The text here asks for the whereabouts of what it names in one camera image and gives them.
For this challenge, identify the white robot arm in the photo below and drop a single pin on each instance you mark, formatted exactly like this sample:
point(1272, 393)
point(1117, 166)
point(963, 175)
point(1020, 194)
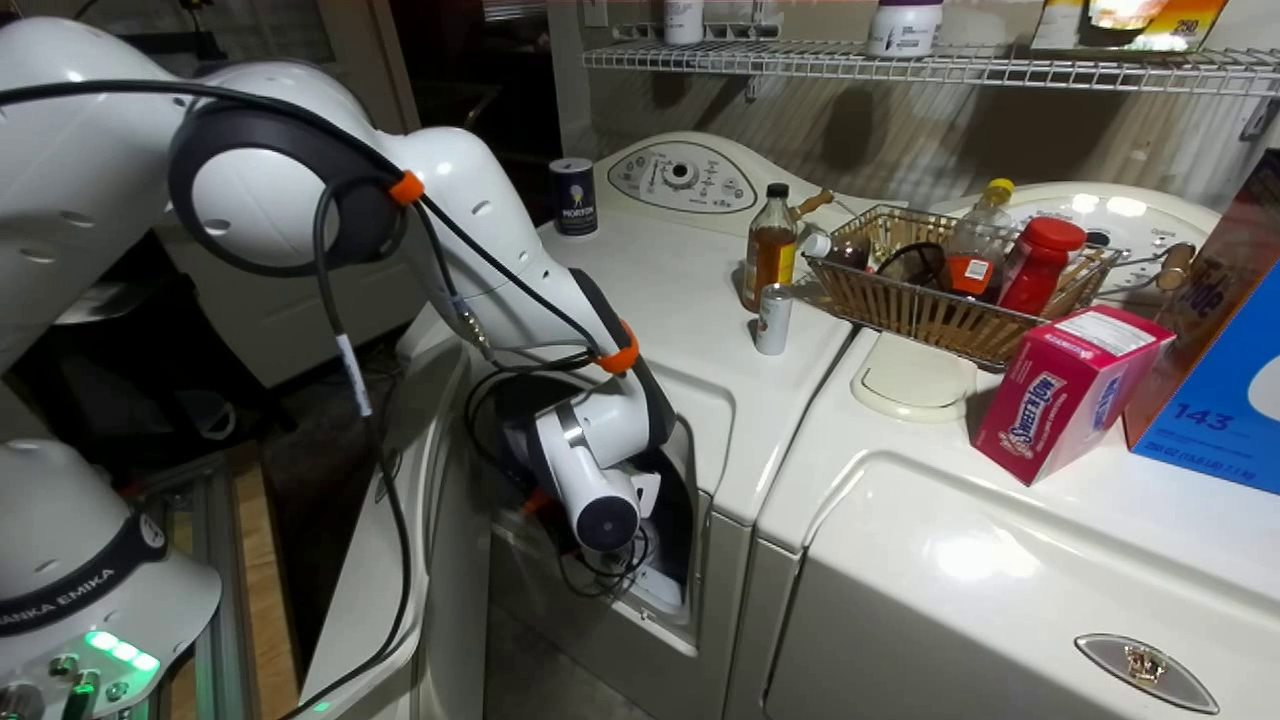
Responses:
point(81, 162)

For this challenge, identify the white dryer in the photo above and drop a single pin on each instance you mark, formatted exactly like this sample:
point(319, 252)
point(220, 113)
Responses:
point(666, 292)

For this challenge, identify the white dryer door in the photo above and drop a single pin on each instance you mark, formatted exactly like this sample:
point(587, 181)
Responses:
point(454, 603)

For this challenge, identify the small white bottle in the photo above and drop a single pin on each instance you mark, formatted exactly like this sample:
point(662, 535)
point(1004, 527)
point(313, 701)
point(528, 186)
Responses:
point(769, 326)

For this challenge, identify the amber glass bottle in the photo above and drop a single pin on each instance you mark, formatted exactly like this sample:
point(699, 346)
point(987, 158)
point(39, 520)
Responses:
point(769, 245)

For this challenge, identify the black can white lid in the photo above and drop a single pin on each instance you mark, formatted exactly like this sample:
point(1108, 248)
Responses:
point(573, 196)

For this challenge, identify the pale blue clothes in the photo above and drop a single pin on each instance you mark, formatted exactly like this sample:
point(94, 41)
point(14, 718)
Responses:
point(652, 591)

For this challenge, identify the wicker basket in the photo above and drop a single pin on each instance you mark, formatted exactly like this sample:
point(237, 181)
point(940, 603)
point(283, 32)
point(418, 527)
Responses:
point(922, 314)

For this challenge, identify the white plastic bottle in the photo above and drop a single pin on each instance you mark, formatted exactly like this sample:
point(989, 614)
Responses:
point(684, 20)

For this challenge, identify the yellow capped bottle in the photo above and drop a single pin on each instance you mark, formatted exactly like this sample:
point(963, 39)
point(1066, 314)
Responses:
point(982, 240)

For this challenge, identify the red lidded container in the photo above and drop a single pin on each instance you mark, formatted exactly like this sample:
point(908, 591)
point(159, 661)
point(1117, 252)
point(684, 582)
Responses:
point(1043, 267)

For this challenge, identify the pink cardboard box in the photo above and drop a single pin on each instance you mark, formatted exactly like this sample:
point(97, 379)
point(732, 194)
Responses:
point(1060, 393)

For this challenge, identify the wooden base board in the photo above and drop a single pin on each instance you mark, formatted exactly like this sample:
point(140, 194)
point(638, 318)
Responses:
point(263, 587)

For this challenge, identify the blue cardboard box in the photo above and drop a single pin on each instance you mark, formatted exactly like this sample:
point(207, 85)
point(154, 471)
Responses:
point(1226, 405)

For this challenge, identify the orange box with dark print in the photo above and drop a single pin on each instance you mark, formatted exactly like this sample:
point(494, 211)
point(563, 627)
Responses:
point(1152, 20)

